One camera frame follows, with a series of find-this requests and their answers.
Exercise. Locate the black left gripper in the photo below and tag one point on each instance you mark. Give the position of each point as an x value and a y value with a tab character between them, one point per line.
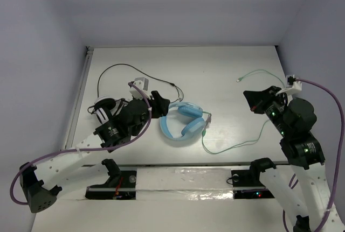
153	104

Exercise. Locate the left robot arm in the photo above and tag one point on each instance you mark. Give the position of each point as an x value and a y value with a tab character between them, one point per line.
42	179

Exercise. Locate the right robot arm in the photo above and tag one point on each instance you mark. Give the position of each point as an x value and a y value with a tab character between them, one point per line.
293	120

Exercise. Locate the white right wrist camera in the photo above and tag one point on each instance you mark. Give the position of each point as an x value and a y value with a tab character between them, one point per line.
293	86

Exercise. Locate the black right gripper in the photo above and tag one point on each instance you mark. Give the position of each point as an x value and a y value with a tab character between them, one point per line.
257	99

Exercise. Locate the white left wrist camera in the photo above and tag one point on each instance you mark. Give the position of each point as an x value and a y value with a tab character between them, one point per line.
142	84

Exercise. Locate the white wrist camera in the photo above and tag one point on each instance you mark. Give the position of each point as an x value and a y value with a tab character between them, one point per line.
293	86
142	84

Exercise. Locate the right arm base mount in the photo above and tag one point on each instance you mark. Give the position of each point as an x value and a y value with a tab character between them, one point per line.
246	184

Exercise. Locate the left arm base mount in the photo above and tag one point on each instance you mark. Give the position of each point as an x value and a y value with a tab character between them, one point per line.
120	185

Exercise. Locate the light blue headphones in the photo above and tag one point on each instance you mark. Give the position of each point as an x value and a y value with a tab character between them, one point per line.
181	121

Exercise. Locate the black and white headphones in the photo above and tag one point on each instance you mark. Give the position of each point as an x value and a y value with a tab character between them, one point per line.
105	107

